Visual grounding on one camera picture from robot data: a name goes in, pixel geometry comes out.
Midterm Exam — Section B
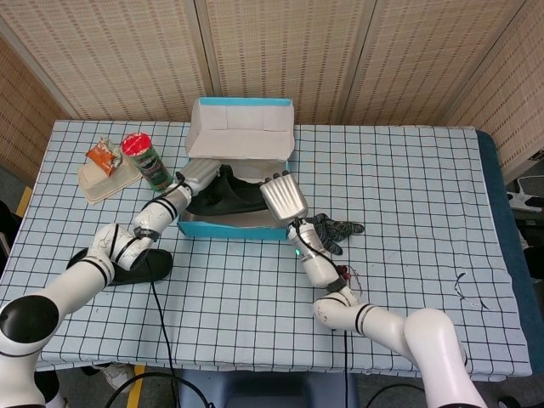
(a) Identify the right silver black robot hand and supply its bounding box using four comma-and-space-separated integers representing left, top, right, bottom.
259, 169, 309, 224

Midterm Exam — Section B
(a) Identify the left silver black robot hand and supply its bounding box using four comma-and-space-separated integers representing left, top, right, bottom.
175, 158, 223, 197

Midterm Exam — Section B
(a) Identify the black rubber slipper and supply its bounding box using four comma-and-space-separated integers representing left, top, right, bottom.
186, 164, 273, 216
70, 248, 174, 286

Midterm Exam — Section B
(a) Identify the teal cardboard shoe box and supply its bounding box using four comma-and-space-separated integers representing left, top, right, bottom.
176, 96, 297, 241

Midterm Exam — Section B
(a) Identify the green chips can red lid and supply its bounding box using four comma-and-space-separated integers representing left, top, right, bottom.
121, 132, 173, 193

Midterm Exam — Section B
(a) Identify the grey striped knit glove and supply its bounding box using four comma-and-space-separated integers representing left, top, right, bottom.
303, 212, 366, 256

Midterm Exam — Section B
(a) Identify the orange snack packet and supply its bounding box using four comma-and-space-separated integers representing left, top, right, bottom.
85, 136, 124, 178

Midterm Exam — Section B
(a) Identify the dark red grape bunch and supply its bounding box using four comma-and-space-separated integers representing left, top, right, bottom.
337, 263, 363, 294

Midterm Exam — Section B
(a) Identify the blue checkered tablecloth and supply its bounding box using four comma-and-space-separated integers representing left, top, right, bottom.
0, 120, 533, 377

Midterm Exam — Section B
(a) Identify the bamboo folding screen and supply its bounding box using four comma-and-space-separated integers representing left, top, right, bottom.
0, 0, 544, 179

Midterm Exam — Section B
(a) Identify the blue padded chair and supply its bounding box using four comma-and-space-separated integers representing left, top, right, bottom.
176, 370, 360, 408

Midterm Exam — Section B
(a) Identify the black bulky object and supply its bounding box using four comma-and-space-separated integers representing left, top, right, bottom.
0, 199, 22, 260

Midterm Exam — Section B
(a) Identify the white sneaker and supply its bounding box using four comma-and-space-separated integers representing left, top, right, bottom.
99, 364, 136, 394
45, 389, 69, 408

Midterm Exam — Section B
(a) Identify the black trouser leg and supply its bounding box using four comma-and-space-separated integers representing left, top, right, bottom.
36, 369, 59, 405

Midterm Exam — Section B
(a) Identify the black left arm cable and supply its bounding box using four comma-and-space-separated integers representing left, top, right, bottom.
105, 250, 213, 408

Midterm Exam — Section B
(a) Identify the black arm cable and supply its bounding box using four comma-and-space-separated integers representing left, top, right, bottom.
105, 250, 213, 408
342, 331, 350, 408

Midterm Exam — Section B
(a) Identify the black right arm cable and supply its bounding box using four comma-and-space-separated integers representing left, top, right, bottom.
342, 331, 350, 408

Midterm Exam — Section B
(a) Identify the black floor cable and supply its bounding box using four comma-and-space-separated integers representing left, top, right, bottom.
367, 383, 426, 408

